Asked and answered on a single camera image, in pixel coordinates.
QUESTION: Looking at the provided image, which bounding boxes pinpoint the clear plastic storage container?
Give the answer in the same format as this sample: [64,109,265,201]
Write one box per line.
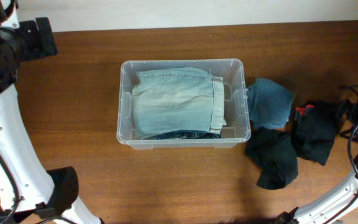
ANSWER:
[116,58,251,150]

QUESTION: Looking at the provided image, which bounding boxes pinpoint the blue t-shirt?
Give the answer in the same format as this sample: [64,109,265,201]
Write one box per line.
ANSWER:
[246,78,295,129]

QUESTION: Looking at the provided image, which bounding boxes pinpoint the dark blue jeans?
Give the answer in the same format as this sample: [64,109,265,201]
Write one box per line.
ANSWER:
[151,130,221,140]

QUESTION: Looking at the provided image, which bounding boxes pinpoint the dark green-black shirt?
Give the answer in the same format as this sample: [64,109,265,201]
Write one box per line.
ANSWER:
[245,128,298,190]

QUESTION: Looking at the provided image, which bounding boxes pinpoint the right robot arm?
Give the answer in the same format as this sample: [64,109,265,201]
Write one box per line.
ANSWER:
[272,102,358,224]

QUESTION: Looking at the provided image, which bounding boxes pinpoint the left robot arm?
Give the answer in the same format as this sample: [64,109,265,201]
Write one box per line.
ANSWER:
[0,0,101,223]

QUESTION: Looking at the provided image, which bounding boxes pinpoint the light washed jeans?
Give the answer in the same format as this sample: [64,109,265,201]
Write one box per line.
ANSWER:
[132,67,226,139]

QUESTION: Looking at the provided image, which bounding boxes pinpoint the black garment with red trim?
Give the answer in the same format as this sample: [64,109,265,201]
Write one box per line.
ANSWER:
[291,100,338,166]

